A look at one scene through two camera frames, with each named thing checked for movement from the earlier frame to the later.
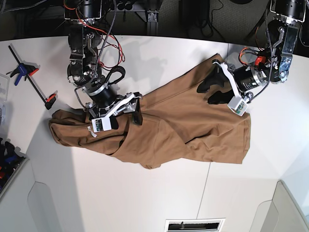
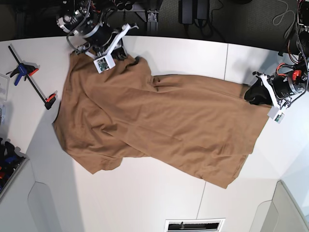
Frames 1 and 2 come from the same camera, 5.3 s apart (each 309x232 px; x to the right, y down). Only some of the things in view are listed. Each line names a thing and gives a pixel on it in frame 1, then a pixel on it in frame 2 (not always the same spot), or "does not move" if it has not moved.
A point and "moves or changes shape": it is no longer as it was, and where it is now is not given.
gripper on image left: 105,102 -> 101,39
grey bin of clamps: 11,162 does not move
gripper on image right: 242,78 -> 282,88
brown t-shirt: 177,122 moves or changes shape
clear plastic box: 5,81 does not move
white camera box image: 101,124 -> 105,63
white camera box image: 237,106 -> 275,113
